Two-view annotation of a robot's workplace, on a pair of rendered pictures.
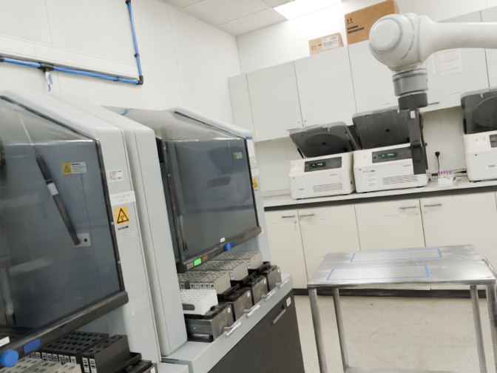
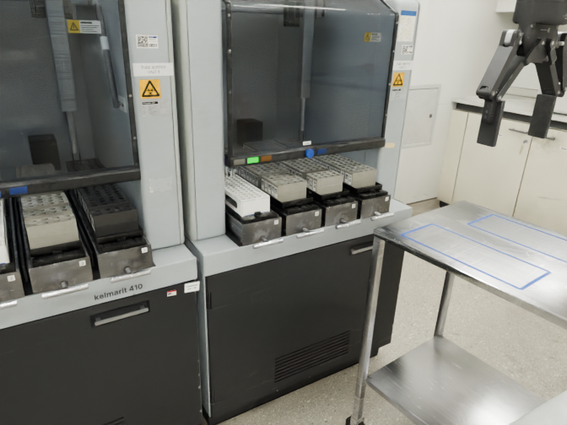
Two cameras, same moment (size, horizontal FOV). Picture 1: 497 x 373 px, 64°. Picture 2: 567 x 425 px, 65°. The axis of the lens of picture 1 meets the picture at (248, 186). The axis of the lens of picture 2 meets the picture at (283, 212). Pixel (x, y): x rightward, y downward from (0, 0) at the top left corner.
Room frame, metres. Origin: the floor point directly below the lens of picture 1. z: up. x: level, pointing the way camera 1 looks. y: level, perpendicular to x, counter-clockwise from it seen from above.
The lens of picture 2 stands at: (0.29, -0.54, 1.35)
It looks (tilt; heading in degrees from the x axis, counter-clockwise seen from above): 23 degrees down; 31
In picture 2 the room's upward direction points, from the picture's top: 2 degrees clockwise
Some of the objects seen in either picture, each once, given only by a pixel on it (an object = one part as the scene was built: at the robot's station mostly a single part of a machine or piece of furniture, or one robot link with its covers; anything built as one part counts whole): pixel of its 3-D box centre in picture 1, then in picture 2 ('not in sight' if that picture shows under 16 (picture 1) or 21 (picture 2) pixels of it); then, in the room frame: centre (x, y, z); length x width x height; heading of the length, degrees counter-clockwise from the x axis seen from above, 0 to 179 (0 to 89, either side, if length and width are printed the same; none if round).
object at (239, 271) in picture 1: (239, 271); (327, 184); (1.63, 0.09, 0.85); 0.12 x 0.02 x 0.06; 152
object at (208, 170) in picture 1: (166, 177); (278, 48); (1.67, 0.34, 1.28); 0.61 x 0.51 x 0.63; 153
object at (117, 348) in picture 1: (110, 356); (116, 222); (1.00, 0.41, 0.85); 0.12 x 0.02 x 0.06; 153
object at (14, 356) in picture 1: (9, 358); not in sight; (0.75, 0.50, 0.98); 0.03 x 0.01 x 0.03; 153
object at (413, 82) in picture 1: (410, 84); not in sight; (1.10, -0.48, 1.43); 0.09 x 0.09 x 0.06
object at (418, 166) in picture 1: (418, 160); (490, 122); (1.04, -0.45, 1.22); 0.03 x 0.01 x 0.07; 63
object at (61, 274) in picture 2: not in sight; (48, 224); (0.97, 0.69, 0.78); 0.73 x 0.14 x 0.09; 63
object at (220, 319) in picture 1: (149, 315); (219, 196); (1.46, 0.44, 0.78); 0.73 x 0.14 x 0.09; 63
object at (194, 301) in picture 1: (175, 303); (235, 193); (1.40, 0.32, 0.83); 0.30 x 0.10 x 0.06; 63
